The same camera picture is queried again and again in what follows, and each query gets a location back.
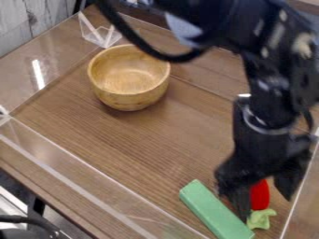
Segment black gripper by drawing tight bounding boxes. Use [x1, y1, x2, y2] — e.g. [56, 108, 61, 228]
[214, 98, 313, 222]

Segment red plush strawberry green stem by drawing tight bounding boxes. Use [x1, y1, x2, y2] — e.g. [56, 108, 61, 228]
[246, 179, 276, 230]

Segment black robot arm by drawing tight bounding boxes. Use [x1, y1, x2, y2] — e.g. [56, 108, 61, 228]
[153, 0, 319, 219]

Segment green rectangular block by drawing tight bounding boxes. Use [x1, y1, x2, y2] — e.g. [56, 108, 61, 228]
[178, 179, 253, 239]

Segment clear acrylic front panel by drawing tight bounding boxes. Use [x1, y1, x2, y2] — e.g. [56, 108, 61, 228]
[0, 116, 209, 239]

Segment wooden bowl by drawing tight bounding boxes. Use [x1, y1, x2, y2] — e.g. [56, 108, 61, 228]
[86, 44, 170, 111]

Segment black cable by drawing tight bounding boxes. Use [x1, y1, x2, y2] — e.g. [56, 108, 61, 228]
[96, 0, 209, 63]

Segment black device with cable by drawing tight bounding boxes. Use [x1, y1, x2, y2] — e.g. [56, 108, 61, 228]
[0, 215, 72, 239]

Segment clear acrylic corner bracket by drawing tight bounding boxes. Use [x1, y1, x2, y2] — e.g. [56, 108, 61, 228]
[77, 12, 121, 49]

